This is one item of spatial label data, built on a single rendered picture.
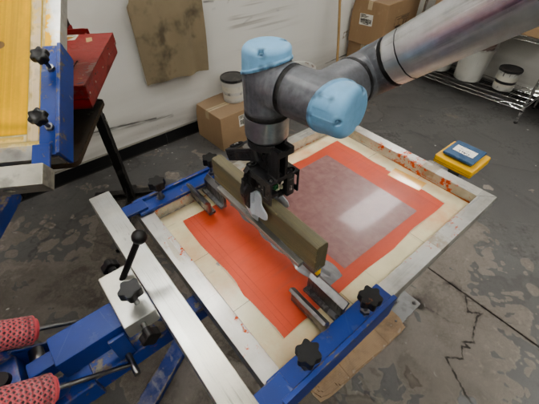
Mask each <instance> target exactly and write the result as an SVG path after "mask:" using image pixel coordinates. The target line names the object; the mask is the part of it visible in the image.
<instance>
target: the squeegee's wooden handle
mask: <svg viewBox="0 0 539 404"><path fill-rule="evenodd" d="M212 164H213V174H214V179H215V183H217V184H218V185H219V186H220V185H221V186H222V187H223V188H224V189H225V190H227V191H228V192H229V193H230V194H231V195H232V196H233V197H234V198H235V199H236V200H238V201H239V202H240V203H241V204H242V205H243V206H244V207H245V208H246V209H247V207H246V206H245V204H244V202H243V199H242V198H241V193H240V187H241V178H242V177H244V176H243V175H244V172H242V171H241V170H240V169H238V168H237V167H236V166H235V165H233V164H232V163H231V162H230V161H228V160H227V159H226V158H225V157H224V156H223V155H218V156H215V157H213V158H212ZM261 198H262V206H263V208H264V209H265V211H266V213H267V215H268V220H263V219H261V218H260V217H259V220H260V221H261V222H262V223H263V224H264V225H265V226H266V227H267V228H268V229H269V230H270V231H271V232H272V233H273V234H274V235H275V236H276V237H277V238H279V239H280V240H281V241H282V242H283V243H284V244H285V245H286V246H287V247H288V248H290V249H291V250H292V251H293V252H294V253H295V254H296V255H297V256H298V257H300V258H301V259H302V260H303V264H304V265H305V266H306V267H307V268H308V269H309V270H310V271H311V272H312V273H316V272H317V271H318V270H319V269H321V268H322V267H323V266H325V262H326V254H327V249H328V242H327V241H326V240H324V239H323V238H322V237H320V236H319V235H318V234H317V233H316V232H315V231H314V230H313V229H311V228H310V227H309V226H308V225H306V224H305V223H304V222H302V221H301V220H300V219H299V218H297V217H296V216H295V215H294V214H293V213H292V212H291V211H290V210H288V209H287V208H286V207H284V206H283V205H282V204H281V203H279V202H278V201H277V200H276V199H274V198H273V199H272V206H271V207H270V206H269V205H268V204H267V203H266V202H265V201H263V197H262V195H261Z"/></svg>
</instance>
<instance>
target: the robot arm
mask: <svg viewBox="0 0 539 404"><path fill-rule="evenodd" d="M538 26H539V0H443V1H442V2H439V3H438V4H436V5H434V6H433V7H431V8H430V9H428V10H425V11H424V12H423V13H421V14H419V15H417V16H416V17H414V18H413V19H411V20H409V21H408V22H405V23H404V24H403V25H401V26H399V27H397V28H396V29H394V30H393V31H391V32H389V33H388V34H386V35H384V36H383V37H382V38H378V39H377V40H375V41H374V42H372V43H370V44H368V45H366V46H365V47H363V48H362V49H360V50H358V51H356V52H355V53H353V54H351V55H348V56H347V57H345V58H344V59H340V60H339V61H337V62H336V63H333V64H331V65H329V66H328V67H325V68H323V69H321V70H315V69H313V68H310V67H306V66H303V65H301V64H299V63H295V62H293V61H292V59H293V58H294V56H293V55H292V46H291V44H290V43H289V42H287V40H285V39H283V38H279V37H273V36H264V37H257V38H253V39H250V40H249V41H247V42H246V43H245V44H244V45H243V47H242V48H241V76H242V88H243V100H244V121H245V135H246V137H247V141H245V142H243V141H239V142H236V143H233V144H231V145H230V147H228V148H226V149H225V151H226V154H227V156H228V158H229V160H236V161H238V160H241V161H250V162H248V163H247V164H246V166H245V169H244V170H243V172H244V175H243V176H244V177H242V178H241V187H240V193H241V198H242V199H243V202H244V204H245V206H246V207H247V209H248V211H249V213H250V215H251V216H252V217H253V218H254V219H255V220H256V221H259V217H260V218H261V219H263V220H268V215H267V213H266V211H265V209H264V208H263V206H262V198H261V195H262V197H263V201H265V202H266V203H267V204H268V205H269V206H270V207H271V206H272V199H273V198H274V199H276V200H277V201H278V202H279V203H281V204H282V205H283V206H284V207H286V208H288V207H289V202H288V200H287V199H286V198H285V197H284V196H283V195H286V196H288V195H290V194H292V193H293V192H294V189H295V190H296V191H298V183H299V172H300V169H298V168H296V167H295V166H294V165H293V164H291V163H290V162H288V155H290V154H292V153H294V145H293V144H291V143H289V142H288V141H287V138H288V135H289V121H290V119H292V120H294V121H296V122H298V123H300V124H303V125H305V126H307V127H309V128H311V129H312V130H313V131H316V132H317V133H320V134H326V135H329V136H331V137H334V138H336V139H343V138H346V137H347V136H349V135H351V134H352V133H353V132H354V131H355V128H356V126H358V125H359V124H360V123H361V121H362V119H363V116H364V114H365V111H366V109H367V102H368V101H370V100H371V99H373V98H374V97H375V96H377V95H380V94H382V93H384V92H386V91H389V90H391V89H393V88H396V87H398V86H400V85H402V84H405V83H407V82H410V81H412V80H413V79H417V78H419V77H421V76H423V75H426V74H428V73H430V72H433V71H435V70H438V69H440V68H441V67H445V66H447V65H449V64H451V63H454V62H456V61H459V60H461V59H464V58H466V57H468V56H470V55H473V54H475V53H477V52H479V51H482V50H484V49H487V48H489V47H491V46H494V45H496V44H498V43H500V42H503V41H505V40H508V39H510V38H513V37H515V36H517V35H519V34H522V33H525V32H526V31H528V30H532V29H534V28H536V27H538ZM294 174H296V175H297V183H296V184H295V183H294Z"/></svg>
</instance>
